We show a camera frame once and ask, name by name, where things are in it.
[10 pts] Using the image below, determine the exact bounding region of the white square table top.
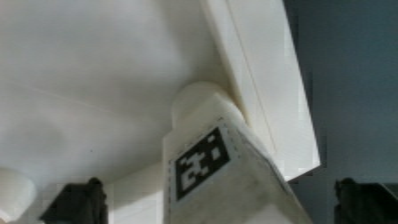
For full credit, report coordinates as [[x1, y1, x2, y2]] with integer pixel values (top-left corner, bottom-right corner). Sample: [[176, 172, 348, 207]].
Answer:
[[0, 0, 319, 224]]

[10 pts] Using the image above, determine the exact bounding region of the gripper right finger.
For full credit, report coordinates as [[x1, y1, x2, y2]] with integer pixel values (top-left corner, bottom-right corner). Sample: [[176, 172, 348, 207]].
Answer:
[[334, 178, 398, 224]]

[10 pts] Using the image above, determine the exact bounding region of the white table leg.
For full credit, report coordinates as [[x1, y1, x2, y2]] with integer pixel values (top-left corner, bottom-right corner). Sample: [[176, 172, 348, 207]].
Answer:
[[163, 82, 312, 224]]

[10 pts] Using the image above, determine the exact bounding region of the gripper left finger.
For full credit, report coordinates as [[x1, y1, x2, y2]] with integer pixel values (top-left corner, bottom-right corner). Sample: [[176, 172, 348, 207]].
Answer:
[[39, 178, 108, 224]]

